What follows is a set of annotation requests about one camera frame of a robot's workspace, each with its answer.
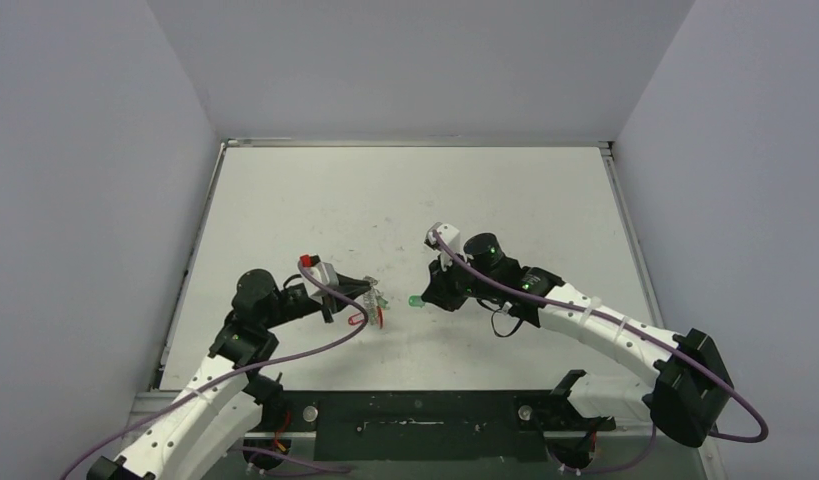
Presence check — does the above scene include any metal keyring with red handle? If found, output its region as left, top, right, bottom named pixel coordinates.
left=362, top=276, right=389, bottom=329

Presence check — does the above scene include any key with green tag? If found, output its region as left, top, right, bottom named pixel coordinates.
left=408, top=295, right=426, bottom=308

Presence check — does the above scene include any key with red tag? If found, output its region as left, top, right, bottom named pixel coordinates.
left=347, top=311, right=370, bottom=327

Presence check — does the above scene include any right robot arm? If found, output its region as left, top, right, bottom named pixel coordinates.
left=421, top=223, right=733, bottom=447

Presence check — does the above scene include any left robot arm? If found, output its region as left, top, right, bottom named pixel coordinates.
left=86, top=263, right=376, bottom=479

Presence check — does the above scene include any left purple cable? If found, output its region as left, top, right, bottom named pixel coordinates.
left=57, top=258, right=372, bottom=480

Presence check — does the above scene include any purple cable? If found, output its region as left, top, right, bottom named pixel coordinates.
left=430, top=227, right=771, bottom=477
left=57, top=258, right=372, bottom=480

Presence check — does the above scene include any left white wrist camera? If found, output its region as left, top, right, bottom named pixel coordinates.
left=298, top=255, right=339, bottom=299

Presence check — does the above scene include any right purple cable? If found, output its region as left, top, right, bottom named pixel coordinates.
left=430, top=227, right=771, bottom=477

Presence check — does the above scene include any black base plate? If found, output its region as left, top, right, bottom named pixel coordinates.
left=240, top=390, right=616, bottom=470

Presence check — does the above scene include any aluminium front rail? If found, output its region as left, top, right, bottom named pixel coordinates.
left=122, top=389, right=719, bottom=440

